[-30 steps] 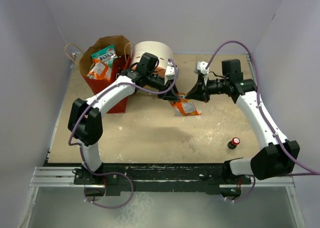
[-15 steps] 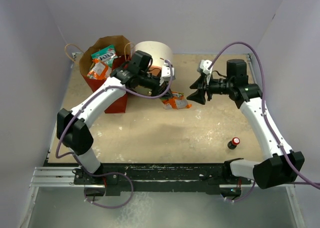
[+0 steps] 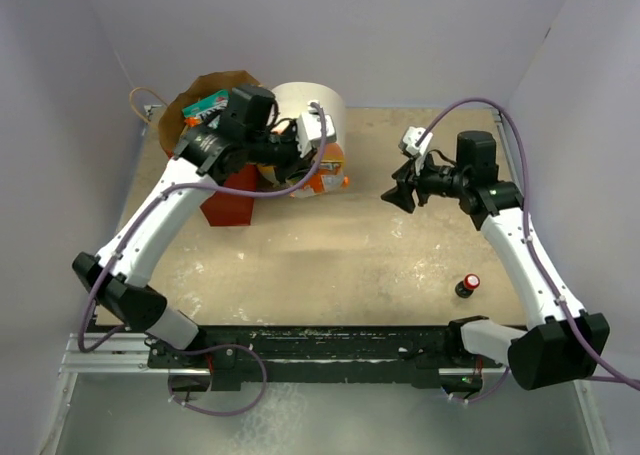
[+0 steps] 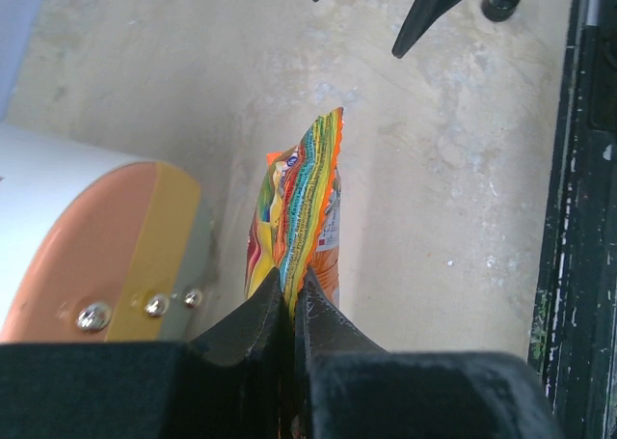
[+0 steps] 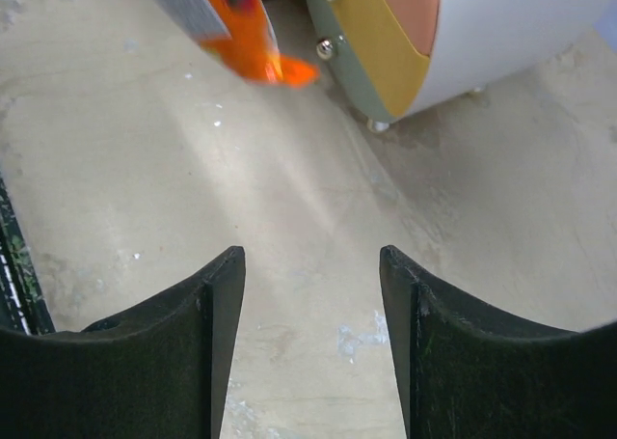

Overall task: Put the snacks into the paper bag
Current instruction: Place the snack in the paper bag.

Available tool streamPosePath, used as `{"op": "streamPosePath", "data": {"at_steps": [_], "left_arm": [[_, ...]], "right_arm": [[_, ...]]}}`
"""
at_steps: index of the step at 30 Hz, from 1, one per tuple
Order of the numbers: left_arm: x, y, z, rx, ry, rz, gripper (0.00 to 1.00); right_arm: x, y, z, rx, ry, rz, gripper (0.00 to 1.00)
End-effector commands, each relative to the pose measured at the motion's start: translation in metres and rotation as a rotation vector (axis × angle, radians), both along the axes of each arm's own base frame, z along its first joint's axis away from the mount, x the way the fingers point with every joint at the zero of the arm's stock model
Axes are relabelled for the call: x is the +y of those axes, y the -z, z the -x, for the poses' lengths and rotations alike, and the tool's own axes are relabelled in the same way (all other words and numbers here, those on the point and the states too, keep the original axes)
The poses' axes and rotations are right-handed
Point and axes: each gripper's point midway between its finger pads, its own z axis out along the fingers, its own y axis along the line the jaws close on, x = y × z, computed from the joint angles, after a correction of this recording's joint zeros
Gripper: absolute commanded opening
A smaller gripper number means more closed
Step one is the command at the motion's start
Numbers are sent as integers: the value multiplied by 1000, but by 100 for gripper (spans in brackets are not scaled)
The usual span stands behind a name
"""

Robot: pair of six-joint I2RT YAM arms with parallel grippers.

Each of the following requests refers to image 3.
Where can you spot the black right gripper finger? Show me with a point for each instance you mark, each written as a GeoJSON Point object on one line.
{"type": "Point", "coordinates": [406, 174]}
{"type": "Point", "coordinates": [401, 196]}

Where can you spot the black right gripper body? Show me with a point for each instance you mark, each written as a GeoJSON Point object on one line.
{"type": "Point", "coordinates": [445, 181]}

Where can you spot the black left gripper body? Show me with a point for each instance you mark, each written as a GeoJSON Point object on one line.
{"type": "Point", "coordinates": [278, 151]}

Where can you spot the orange white snack bag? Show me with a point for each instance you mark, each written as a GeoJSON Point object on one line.
{"type": "Point", "coordinates": [330, 175]}

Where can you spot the teal candy pouch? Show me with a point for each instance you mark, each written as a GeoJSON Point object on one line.
{"type": "Point", "coordinates": [208, 108]}

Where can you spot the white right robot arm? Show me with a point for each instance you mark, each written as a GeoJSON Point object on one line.
{"type": "Point", "coordinates": [560, 338]}

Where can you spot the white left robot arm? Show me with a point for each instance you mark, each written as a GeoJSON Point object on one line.
{"type": "Point", "coordinates": [118, 276]}

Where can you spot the red brown paper bag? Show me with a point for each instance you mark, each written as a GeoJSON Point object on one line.
{"type": "Point", "coordinates": [220, 152]}

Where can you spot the white round drawer cabinet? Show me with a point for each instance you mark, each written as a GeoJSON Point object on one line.
{"type": "Point", "coordinates": [292, 99]}

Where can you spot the red emergency stop button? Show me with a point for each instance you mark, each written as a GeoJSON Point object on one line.
{"type": "Point", "coordinates": [467, 286]}

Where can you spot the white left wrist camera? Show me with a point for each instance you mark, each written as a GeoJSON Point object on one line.
{"type": "Point", "coordinates": [309, 129]}

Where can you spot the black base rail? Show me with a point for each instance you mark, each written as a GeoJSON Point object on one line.
{"type": "Point", "coordinates": [228, 356]}

